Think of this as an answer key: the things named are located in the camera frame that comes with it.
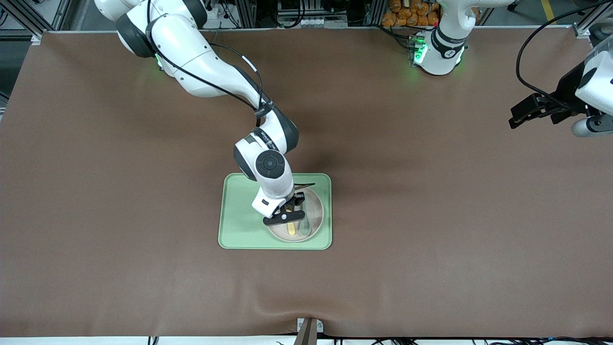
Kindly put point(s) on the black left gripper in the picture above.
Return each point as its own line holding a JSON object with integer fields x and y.
{"x": 567, "y": 90}

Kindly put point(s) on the light green rectangular tray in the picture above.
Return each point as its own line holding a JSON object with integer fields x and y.
{"x": 239, "y": 215}

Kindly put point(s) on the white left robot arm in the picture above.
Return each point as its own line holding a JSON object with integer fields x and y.
{"x": 443, "y": 52}

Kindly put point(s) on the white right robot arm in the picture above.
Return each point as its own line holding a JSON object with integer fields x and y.
{"x": 201, "y": 62}

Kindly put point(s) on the round beige plate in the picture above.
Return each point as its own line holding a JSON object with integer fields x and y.
{"x": 314, "y": 211}

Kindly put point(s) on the green plastic spoon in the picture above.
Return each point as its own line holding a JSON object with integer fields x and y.
{"x": 305, "y": 229}

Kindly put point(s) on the yellow plastic fork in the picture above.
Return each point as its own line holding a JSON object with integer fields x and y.
{"x": 291, "y": 229}

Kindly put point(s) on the metal table edge clamp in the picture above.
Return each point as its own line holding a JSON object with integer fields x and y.
{"x": 309, "y": 331}

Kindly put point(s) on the brown table cover mat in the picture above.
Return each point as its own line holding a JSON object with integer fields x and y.
{"x": 431, "y": 215}

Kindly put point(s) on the orange packaged goods pile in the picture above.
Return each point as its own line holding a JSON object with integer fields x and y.
{"x": 409, "y": 12}

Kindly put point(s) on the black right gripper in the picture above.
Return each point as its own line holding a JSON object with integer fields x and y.
{"x": 297, "y": 198}

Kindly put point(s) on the white power strip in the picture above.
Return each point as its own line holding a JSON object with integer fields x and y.
{"x": 218, "y": 10}

